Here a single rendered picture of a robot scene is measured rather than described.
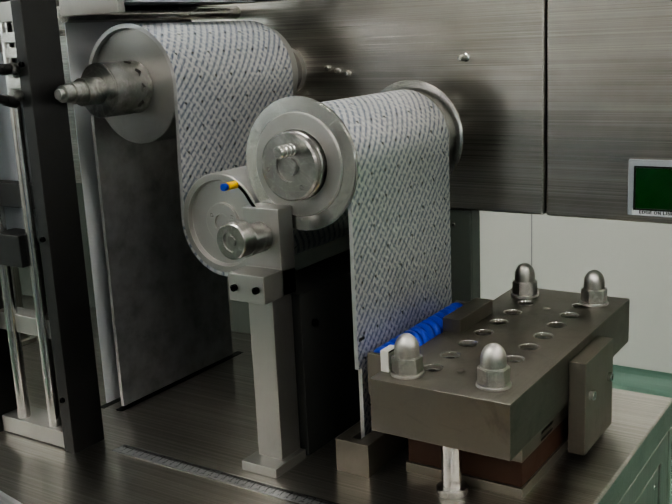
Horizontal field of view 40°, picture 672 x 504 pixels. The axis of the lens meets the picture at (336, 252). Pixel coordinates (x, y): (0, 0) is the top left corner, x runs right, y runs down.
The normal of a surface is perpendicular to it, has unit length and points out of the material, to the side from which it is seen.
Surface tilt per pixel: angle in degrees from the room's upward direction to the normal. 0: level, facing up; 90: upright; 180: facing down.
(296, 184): 90
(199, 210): 90
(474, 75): 90
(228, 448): 0
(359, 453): 90
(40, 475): 0
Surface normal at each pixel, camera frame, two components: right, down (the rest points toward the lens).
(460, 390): -0.04, -0.97
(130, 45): -0.54, 0.22
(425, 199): 0.84, 0.09
